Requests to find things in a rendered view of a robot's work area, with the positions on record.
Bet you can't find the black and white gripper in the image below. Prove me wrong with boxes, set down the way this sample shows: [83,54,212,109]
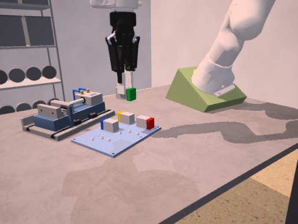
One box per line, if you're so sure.
[105,11,140,95]

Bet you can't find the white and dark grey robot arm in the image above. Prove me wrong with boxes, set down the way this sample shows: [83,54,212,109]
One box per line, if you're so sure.
[90,0,275,97]

